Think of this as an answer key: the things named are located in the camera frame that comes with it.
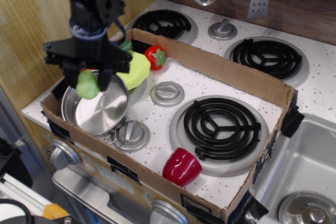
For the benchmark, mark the silver oven door handle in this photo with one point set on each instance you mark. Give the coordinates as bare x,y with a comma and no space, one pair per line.
104,202

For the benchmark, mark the dark red toy pepper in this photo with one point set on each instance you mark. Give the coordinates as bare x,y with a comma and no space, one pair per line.
181,168

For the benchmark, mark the silver left oven knob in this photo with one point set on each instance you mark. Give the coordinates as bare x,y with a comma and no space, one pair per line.
63,155

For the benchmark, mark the silver hanging spatula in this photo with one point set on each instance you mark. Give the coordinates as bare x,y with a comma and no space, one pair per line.
258,9

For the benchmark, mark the silver metal pan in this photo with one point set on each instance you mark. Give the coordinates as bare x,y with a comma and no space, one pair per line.
101,115

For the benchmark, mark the black front right burner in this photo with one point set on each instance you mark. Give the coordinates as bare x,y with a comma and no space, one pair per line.
226,135

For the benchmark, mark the silver middle stove knob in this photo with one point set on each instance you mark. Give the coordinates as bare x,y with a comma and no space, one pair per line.
167,94

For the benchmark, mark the silver oven knob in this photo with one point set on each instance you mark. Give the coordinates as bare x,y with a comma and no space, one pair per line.
165,213
63,155

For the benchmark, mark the black back left burner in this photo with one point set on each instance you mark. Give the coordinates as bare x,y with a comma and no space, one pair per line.
168,23

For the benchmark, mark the black burner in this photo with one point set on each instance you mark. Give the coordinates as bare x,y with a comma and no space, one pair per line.
226,135
272,56
168,23

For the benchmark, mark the silver back stove knob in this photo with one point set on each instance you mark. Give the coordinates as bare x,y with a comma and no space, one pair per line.
222,31

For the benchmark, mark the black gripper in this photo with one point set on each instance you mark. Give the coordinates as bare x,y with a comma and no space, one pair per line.
74,55

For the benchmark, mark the silver right oven knob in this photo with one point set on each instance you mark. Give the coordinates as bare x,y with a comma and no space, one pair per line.
165,213

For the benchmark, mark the orange object bottom left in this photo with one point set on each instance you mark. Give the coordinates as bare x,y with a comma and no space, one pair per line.
54,211

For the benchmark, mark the silver front stove knob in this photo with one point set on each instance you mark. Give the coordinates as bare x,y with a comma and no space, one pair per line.
131,137

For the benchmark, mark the silver toy sink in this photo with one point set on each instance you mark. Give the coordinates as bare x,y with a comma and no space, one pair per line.
304,162

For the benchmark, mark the red toy strawberry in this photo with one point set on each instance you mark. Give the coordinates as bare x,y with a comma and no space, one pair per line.
156,56

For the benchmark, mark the brown cardboard fence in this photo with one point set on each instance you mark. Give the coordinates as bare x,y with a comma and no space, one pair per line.
230,76

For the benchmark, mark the silver sink drain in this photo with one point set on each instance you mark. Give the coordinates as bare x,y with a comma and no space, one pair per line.
306,207

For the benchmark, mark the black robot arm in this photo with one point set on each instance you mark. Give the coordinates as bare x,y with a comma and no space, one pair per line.
90,19

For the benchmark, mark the light green toy broccoli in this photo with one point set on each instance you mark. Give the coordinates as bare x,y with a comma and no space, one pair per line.
87,85

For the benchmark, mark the silver stove knob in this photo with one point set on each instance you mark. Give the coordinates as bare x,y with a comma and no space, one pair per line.
222,31
131,137
167,94

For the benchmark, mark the orange toy carrot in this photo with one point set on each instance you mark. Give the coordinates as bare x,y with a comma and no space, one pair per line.
123,46

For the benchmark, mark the light green toy lettuce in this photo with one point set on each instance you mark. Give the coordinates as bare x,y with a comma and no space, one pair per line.
138,72

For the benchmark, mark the black back right burner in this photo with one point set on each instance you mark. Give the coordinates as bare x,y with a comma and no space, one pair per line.
272,56

